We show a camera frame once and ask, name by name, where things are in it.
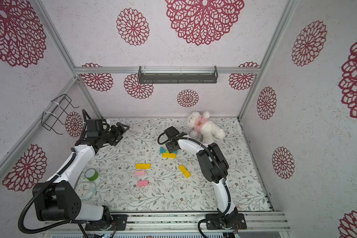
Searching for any clear tape roll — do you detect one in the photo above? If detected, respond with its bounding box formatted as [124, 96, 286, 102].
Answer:
[74, 182, 96, 200]

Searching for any black wire wall rack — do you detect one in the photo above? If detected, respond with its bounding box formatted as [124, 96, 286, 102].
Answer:
[41, 94, 79, 135]

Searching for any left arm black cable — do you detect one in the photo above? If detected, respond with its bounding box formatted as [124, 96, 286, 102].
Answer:
[17, 152, 78, 235]

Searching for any yellow block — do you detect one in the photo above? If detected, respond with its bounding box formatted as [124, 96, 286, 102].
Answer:
[179, 165, 191, 178]
[162, 153, 177, 159]
[135, 164, 151, 170]

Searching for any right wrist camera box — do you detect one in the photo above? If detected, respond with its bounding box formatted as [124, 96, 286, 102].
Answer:
[164, 126, 179, 139]

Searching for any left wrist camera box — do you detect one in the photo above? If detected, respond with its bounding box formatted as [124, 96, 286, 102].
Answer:
[86, 119, 104, 137]

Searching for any black wall shelf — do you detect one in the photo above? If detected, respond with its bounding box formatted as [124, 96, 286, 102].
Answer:
[137, 66, 219, 84]

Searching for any white teddy bear pink shirt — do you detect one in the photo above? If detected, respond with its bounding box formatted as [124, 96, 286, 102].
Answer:
[186, 111, 226, 144]

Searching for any light pink block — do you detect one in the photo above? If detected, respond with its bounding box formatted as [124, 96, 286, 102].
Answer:
[134, 170, 146, 177]

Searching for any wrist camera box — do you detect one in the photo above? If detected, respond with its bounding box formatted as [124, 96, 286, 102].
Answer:
[164, 126, 179, 139]
[86, 119, 104, 137]

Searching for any green tape roll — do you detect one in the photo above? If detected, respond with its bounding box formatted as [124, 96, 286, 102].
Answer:
[84, 169, 99, 182]

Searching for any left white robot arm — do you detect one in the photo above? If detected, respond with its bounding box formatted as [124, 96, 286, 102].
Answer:
[29, 119, 130, 230]

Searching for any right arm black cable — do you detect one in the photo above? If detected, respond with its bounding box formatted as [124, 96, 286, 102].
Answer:
[157, 130, 232, 238]

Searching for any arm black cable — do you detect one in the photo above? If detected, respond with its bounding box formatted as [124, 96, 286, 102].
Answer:
[157, 130, 232, 238]
[17, 152, 78, 235]

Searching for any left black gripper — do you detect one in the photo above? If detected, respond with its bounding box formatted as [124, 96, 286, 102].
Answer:
[99, 122, 130, 146]

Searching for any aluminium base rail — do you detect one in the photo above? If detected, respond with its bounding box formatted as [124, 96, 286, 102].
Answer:
[43, 211, 292, 233]

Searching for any hot pink block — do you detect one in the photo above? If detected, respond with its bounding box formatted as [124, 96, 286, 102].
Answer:
[137, 180, 149, 187]

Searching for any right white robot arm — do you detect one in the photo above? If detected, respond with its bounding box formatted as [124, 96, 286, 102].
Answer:
[157, 135, 239, 229]

